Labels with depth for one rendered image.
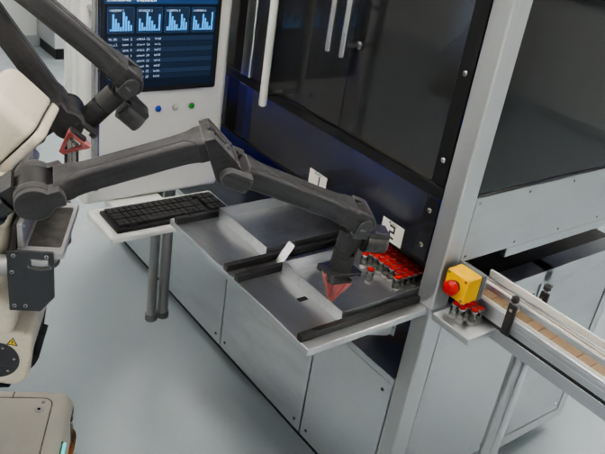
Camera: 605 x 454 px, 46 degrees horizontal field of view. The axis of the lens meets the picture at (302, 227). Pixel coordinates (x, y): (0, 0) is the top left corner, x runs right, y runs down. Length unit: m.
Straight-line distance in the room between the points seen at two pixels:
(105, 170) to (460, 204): 0.85
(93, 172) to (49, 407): 1.12
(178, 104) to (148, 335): 1.14
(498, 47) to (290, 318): 0.80
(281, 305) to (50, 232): 0.59
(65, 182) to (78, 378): 1.57
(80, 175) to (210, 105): 1.07
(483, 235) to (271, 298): 0.58
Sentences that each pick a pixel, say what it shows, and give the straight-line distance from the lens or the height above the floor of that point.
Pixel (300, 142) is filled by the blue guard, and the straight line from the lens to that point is 2.25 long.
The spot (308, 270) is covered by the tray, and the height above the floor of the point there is 0.88.
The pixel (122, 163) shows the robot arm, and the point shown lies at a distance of 1.46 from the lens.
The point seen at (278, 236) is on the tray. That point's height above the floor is 0.88.
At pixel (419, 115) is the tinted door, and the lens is 1.87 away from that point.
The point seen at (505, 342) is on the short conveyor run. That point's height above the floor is 0.86.
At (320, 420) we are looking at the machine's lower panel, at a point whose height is 0.23.
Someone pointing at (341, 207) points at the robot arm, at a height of 1.20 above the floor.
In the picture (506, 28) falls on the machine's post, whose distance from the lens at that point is 1.68.
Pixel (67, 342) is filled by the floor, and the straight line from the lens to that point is 3.12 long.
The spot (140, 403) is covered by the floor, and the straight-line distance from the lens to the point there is 2.83.
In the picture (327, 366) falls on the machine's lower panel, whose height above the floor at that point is 0.45.
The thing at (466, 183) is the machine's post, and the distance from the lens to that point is 1.78.
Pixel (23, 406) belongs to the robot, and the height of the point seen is 0.28.
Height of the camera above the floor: 1.91
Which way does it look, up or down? 28 degrees down
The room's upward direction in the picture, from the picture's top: 9 degrees clockwise
